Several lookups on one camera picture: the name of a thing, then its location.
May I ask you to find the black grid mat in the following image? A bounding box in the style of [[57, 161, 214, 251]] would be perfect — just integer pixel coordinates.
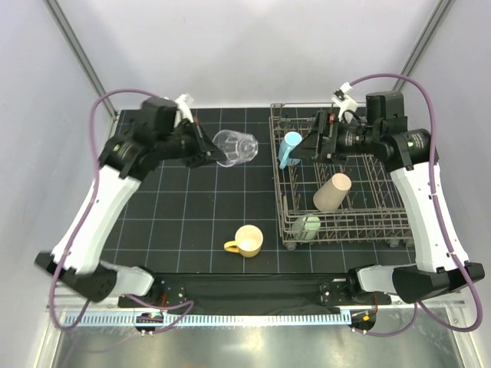
[[102, 108, 415, 274]]

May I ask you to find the pale green cup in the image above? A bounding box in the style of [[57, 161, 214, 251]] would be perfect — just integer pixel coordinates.
[[291, 215, 321, 242]]

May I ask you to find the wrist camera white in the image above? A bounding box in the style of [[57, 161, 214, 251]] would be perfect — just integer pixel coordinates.
[[174, 94, 194, 127], [331, 82, 358, 120]]

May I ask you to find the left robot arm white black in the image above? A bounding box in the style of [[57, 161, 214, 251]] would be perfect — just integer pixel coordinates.
[[35, 94, 226, 307]]

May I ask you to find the purple cable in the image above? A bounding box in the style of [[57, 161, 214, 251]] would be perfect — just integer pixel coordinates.
[[347, 73, 483, 338], [48, 89, 195, 333]]

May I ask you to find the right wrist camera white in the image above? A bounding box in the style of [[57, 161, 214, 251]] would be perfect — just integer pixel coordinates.
[[331, 82, 358, 120]]

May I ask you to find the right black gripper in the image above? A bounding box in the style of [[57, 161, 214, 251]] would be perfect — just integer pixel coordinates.
[[288, 110, 380, 166]]

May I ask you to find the clear glass tumbler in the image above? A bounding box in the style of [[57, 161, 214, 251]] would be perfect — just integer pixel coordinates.
[[213, 130, 259, 168]]

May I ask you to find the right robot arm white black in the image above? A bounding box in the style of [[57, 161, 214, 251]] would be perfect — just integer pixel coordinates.
[[292, 91, 485, 304]]

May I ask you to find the light blue mug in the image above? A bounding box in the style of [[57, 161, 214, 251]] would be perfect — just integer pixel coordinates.
[[278, 131, 302, 169]]

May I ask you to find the beige paper cup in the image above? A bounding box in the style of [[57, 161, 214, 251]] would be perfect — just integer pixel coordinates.
[[313, 173, 351, 212]]

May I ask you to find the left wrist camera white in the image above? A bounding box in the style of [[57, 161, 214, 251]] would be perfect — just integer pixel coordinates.
[[174, 94, 194, 127]]

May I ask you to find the yellow mug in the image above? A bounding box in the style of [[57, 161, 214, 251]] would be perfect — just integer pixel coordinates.
[[223, 225, 264, 258]]

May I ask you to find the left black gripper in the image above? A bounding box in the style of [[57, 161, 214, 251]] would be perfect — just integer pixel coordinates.
[[158, 117, 228, 169]]

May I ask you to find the white slotted cable duct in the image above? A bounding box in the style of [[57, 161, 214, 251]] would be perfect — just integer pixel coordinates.
[[77, 310, 351, 328]]

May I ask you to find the grey wire dish rack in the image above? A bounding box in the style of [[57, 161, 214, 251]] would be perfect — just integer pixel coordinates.
[[269, 103, 414, 250]]

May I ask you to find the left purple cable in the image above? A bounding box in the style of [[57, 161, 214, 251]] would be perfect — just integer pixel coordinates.
[[48, 89, 195, 333]]

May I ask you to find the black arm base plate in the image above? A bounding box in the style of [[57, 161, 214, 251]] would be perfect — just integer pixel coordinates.
[[139, 273, 390, 316]]

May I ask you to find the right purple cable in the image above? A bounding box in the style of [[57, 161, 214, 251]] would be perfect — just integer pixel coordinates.
[[347, 73, 483, 338]]

